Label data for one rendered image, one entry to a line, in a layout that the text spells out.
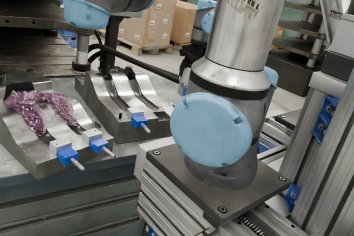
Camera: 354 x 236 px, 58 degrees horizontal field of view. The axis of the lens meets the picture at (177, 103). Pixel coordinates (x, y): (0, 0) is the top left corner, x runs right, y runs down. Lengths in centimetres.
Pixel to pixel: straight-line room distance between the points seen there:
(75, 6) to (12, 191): 70
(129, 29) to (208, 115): 488
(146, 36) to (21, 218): 413
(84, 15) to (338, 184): 55
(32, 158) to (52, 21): 94
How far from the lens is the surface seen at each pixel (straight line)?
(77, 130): 111
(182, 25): 575
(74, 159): 96
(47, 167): 97
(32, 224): 125
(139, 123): 110
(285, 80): 506
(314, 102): 75
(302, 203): 76
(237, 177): 63
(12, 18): 174
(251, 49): 43
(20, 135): 105
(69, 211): 126
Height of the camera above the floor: 141
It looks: 23 degrees down
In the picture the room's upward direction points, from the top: 12 degrees clockwise
